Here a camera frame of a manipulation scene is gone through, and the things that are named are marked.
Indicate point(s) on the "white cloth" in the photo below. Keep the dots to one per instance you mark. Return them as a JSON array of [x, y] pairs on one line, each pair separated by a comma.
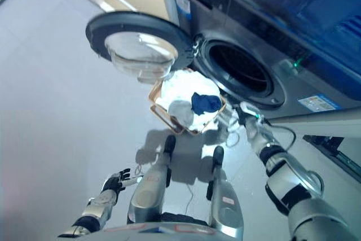
[[186, 94]]

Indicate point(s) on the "silver left robot leg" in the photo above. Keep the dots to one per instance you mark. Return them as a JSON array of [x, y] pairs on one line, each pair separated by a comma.
[[152, 184]]

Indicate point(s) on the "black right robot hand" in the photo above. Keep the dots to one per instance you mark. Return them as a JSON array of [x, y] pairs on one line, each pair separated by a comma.
[[246, 110]]

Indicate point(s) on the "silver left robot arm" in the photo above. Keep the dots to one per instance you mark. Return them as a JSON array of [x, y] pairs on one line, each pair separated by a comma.
[[89, 212]]

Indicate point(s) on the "blue cloth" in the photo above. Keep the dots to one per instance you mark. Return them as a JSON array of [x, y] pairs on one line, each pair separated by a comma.
[[205, 103]]

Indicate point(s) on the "silver robot legs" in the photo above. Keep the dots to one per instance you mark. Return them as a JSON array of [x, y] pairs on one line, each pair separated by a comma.
[[189, 193]]

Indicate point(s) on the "dark metal rack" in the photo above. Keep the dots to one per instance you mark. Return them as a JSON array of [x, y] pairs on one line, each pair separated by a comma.
[[335, 146]]

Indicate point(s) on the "round washing machine door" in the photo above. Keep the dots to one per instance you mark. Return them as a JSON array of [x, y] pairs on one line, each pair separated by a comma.
[[135, 44]]

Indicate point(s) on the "silver robot torso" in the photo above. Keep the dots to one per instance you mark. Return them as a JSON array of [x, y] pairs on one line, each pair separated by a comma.
[[158, 227]]

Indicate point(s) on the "woven wooden laundry basket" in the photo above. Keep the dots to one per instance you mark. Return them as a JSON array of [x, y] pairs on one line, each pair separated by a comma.
[[180, 117]]

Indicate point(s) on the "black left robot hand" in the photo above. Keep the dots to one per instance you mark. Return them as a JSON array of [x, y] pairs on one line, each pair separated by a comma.
[[115, 181]]

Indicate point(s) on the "silver right robot leg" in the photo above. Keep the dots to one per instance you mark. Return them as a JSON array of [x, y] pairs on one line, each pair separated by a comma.
[[222, 193]]

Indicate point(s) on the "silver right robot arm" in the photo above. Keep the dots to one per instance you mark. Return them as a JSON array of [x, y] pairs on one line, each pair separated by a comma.
[[293, 187]]

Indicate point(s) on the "grey front-load washing machine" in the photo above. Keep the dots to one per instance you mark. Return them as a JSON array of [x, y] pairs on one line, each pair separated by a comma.
[[270, 40]]

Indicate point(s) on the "silver robot leg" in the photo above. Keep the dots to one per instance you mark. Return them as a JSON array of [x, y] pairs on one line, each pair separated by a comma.
[[152, 184], [222, 193]]

